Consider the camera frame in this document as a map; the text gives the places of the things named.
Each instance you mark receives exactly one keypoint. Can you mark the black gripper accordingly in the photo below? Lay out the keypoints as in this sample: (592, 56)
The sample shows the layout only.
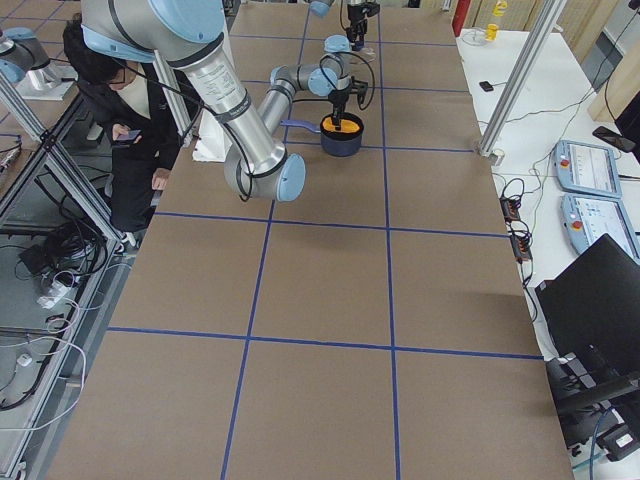
(338, 102)
(355, 19)

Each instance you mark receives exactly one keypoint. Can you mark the yellow corn cob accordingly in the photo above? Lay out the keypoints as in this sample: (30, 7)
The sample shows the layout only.
(346, 125)

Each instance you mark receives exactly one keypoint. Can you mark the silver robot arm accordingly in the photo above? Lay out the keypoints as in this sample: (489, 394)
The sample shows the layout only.
(321, 8)
(189, 35)

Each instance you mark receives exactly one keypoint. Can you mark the dark blue saucepan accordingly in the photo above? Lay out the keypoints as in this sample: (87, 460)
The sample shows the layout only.
(334, 144)

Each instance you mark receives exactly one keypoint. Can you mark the yellow tape roll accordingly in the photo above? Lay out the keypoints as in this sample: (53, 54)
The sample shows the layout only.
(491, 32)

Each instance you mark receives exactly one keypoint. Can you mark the person in black jacket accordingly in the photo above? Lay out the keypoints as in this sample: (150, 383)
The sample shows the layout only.
(133, 111)

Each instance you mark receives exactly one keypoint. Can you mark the smartphone in hands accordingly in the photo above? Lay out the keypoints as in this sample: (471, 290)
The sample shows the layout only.
(129, 138)

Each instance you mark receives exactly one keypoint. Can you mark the upper teach pendant tablet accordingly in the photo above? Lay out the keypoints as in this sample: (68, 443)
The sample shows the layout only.
(585, 168)

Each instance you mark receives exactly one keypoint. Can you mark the teach pendant tablet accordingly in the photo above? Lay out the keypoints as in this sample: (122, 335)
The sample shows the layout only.
(587, 218)
(585, 168)

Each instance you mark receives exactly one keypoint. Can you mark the black phone on desk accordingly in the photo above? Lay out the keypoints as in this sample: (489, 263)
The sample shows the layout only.
(614, 139)

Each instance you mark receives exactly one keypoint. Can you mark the lower teach pendant tablet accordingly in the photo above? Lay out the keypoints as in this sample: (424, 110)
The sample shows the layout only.
(587, 218)

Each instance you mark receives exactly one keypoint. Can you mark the black laptop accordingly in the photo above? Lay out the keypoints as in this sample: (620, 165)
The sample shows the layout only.
(595, 302)

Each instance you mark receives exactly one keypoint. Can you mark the black monitor stand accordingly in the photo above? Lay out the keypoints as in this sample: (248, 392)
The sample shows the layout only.
(594, 401)

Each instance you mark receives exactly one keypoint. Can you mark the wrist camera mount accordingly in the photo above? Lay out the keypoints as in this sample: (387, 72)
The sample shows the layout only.
(360, 89)

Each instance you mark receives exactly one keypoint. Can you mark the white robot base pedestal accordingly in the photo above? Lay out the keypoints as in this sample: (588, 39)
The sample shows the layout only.
(213, 143)

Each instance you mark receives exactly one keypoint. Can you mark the aluminium frame post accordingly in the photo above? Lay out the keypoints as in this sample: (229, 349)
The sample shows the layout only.
(535, 41)

